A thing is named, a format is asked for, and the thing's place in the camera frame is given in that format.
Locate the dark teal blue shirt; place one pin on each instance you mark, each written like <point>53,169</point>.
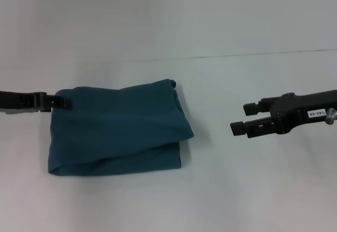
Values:
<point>118,129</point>

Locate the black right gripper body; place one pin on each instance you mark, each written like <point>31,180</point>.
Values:
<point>302,110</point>

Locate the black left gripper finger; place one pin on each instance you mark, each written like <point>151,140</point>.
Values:
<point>61,102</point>

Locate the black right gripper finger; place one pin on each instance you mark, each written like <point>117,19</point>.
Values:
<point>254,108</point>
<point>245,127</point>

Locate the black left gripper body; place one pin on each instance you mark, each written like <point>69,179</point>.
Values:
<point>23,102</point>

